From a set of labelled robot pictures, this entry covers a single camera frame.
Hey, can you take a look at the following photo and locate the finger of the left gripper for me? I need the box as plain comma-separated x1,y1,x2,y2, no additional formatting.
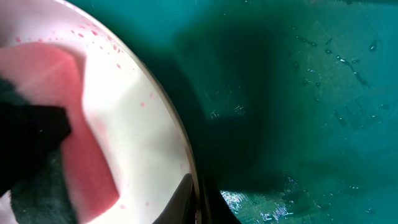
0,77,73,197

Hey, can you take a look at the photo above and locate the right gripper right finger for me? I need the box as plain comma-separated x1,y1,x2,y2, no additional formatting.
200,178,241,224

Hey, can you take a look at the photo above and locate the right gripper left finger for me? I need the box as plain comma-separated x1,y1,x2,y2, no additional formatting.
153,174,195,224

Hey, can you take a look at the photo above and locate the dark green sponge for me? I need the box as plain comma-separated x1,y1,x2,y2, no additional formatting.
1,42,119,223

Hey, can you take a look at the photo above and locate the white plate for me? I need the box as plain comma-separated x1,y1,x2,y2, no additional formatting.
1,0,197,223

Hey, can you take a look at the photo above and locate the teal plastic serving tray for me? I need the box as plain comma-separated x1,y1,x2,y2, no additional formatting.
76,0,397,223

